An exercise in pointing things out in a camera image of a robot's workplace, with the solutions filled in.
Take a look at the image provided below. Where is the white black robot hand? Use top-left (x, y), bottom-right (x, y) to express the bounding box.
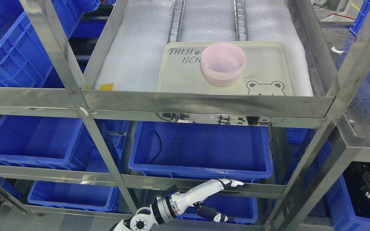
top-left (169, 179), bottom-right (248, 223)

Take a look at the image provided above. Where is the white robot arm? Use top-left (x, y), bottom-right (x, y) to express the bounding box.
top-left (110, 185), bottom-right (180, 231)

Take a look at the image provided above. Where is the blue crate middle shelf centre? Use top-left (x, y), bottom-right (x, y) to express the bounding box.
top-left (128, 122), bottom-right (273, 183)

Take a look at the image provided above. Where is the blue crate shelf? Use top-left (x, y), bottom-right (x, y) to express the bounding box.
top-left (0, 115), bottom-right (97, 171)
top-left (128, 122), bottom-right (273, 183)

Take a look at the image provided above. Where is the blue crate middle shelf left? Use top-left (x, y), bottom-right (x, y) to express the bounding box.
top-left (0, 115), bottom-right (97, 171)

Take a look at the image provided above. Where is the stack of pink bowls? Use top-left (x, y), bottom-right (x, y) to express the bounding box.
top-left (200, 42), bottom-right (247, 87)

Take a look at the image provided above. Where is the white foam sheet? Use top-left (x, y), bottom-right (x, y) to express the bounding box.
top-left (93, 0), bottom-right (314, 96)

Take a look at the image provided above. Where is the beige bear tray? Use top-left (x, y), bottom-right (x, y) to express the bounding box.
top-left (156, 41), bottom-right (297, 96)

